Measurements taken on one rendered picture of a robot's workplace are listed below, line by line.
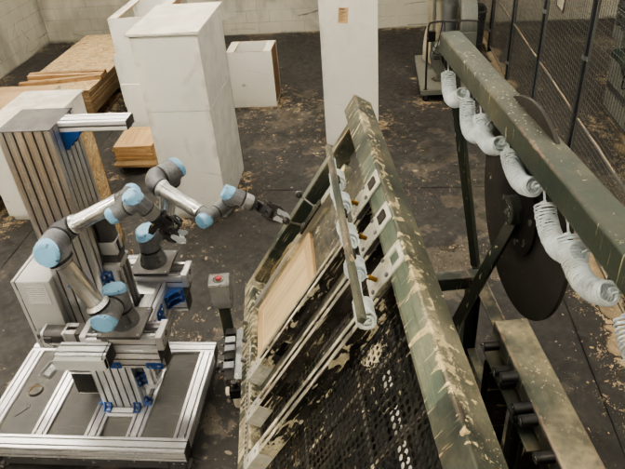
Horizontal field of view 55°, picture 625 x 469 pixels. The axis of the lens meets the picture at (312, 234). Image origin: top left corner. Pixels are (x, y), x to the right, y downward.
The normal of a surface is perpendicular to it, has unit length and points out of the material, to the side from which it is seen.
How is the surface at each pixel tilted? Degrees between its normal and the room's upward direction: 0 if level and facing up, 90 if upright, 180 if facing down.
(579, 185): 0
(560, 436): 0
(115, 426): 0
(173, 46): 90
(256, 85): 90
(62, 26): 90
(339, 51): 90
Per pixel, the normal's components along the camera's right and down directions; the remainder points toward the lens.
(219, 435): -0.07, -0.82
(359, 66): -0.08, 0.57
